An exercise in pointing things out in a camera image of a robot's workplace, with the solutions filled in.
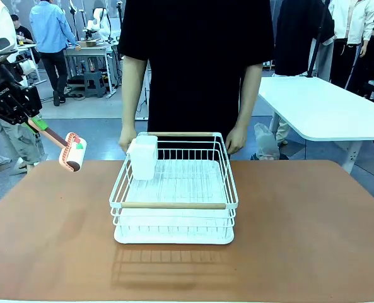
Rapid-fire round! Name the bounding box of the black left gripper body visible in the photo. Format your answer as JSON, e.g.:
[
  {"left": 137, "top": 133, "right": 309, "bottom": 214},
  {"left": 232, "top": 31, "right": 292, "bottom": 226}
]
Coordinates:
[{"left": 0, "top": 64, "right": 30, "bottom": 125}]

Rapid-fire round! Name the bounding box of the pink handled lint roller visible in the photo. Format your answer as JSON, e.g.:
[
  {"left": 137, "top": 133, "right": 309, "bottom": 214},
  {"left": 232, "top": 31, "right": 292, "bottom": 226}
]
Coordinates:
[{"left": 38, "top": 125, "right": 88, "bottom": 173}]

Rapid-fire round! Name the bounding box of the white wire dish rack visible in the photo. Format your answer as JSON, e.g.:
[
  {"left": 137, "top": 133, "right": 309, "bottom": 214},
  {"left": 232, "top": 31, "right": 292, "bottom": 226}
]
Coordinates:
[{"left": 109, "top": 131, "right": 240, "bottom": 236}]

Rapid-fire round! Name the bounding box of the person's left forearm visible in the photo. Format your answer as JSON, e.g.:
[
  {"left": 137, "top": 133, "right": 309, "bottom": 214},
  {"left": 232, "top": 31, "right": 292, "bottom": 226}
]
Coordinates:
[{"left": 233, "top": 62, "right": 264, "bottom": 132}]

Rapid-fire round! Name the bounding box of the person's right forearm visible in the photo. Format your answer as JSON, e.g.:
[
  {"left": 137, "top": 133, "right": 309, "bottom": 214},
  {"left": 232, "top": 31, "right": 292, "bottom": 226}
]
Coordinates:
[{"left": 120, "top": 55, "right": 148, "bottom": 132}]

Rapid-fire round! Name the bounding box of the person's right hand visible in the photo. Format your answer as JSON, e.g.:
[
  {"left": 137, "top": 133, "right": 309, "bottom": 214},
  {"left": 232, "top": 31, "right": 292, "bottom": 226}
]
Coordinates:
[{"left": 118, "top": 126, "right": 138, "bottom": 153}]

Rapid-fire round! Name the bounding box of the person's left hand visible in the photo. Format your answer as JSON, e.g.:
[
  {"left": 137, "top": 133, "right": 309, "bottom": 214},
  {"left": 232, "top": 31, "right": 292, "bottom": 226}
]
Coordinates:
[{"left": 225, "top": 126, "right": 249, "bottom": 156}]

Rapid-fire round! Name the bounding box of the person in camouflage trousers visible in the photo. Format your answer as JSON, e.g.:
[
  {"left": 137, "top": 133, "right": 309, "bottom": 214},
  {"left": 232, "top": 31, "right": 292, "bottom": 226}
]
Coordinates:
[{"left": 0, "top": 0, "right": 46, "bottom": 176}]

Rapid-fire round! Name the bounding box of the small white side desk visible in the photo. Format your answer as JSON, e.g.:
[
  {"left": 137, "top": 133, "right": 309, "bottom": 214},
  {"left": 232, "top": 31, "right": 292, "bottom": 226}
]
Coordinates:
[{"left": 16, "top": 43, "right": 47, "bottom": 86}]

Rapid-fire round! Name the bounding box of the seated person in black shirt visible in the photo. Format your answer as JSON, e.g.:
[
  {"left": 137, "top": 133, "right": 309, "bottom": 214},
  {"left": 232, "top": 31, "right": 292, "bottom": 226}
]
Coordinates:
[{"left": 9, "top": 14, "right": 36, "bottom": 45}]

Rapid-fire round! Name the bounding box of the grey step stool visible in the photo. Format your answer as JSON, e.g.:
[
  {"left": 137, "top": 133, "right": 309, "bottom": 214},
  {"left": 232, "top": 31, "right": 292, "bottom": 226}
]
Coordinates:
[{"left": 83, "top": 71, "right": 107, "bottom": 98}]

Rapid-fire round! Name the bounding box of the person in blue shirt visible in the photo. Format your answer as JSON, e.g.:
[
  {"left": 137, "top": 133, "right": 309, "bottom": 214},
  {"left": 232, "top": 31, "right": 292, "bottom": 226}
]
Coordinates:
[{"left": 29, "top": 0, "right": 82, "bottom": 107}]

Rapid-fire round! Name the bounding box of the white background desk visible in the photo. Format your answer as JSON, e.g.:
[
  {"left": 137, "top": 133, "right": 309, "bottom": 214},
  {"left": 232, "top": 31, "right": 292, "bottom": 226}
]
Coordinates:
[{"left": 63, "top": 43, "right": 120, "bottom": 96}]

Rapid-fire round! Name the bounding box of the cardboard box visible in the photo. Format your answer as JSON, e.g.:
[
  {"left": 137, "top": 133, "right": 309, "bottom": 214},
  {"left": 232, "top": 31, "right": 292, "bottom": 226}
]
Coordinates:
[{"left": 78, "top": 38, "right": 101, "bottom": 49}]

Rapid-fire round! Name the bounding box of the white plastic utensil cup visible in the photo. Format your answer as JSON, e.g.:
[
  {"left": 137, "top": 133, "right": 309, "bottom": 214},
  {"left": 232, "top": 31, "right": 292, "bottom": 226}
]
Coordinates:
[{"left": 126, "top": 134, "right": 159, "bottom": 181}]

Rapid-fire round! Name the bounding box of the person's black t-shirt torso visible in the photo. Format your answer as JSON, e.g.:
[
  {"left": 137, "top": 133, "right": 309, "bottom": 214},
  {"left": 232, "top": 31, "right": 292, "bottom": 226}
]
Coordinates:
[{"left": 117, "top": 0, "right": 276, "bottom": 143}]

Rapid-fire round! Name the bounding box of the white drip tray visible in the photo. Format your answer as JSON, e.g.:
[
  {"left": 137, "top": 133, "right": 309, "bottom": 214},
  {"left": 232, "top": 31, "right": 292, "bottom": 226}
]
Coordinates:
[{"left": 113, "top": 159, "right": 235, "bottom": 246}]

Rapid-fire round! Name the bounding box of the translucent plastic bag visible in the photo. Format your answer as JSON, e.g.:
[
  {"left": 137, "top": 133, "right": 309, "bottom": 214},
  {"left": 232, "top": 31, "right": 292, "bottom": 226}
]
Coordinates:
[{"left": 252, "top": 122, "right": 281, "bottom": 161}]

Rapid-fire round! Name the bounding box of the person in dark coat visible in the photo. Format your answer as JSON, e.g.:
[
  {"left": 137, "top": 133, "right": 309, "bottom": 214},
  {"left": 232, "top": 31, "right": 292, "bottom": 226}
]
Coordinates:
[{"left": 270, "top": 0, "right": 336, "bottom": 146}]

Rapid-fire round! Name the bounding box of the large white table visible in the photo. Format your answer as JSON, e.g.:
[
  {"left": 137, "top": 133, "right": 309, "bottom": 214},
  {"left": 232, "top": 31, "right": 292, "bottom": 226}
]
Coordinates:
[{"left": 258, "top": 75, "right": 374, "bottom": 175}]

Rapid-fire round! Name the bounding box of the black stand pole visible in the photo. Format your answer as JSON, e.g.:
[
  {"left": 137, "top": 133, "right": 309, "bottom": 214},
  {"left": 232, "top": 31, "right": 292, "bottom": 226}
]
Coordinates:
[{"left": 306, "top": 0, "right": 331, "bottom": 78}]

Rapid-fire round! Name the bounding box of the person in white jacket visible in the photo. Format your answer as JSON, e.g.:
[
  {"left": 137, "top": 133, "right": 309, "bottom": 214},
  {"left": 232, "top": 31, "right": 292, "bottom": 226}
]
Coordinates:
[{"left": 327, "top": 0, "right": 374, "bottom": 90}]

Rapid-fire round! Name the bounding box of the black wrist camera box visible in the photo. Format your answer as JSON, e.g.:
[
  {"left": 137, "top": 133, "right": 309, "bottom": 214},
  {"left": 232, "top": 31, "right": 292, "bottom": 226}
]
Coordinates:
[{"left": 20, "top": 84, "right": 44, "bottom": 117}]

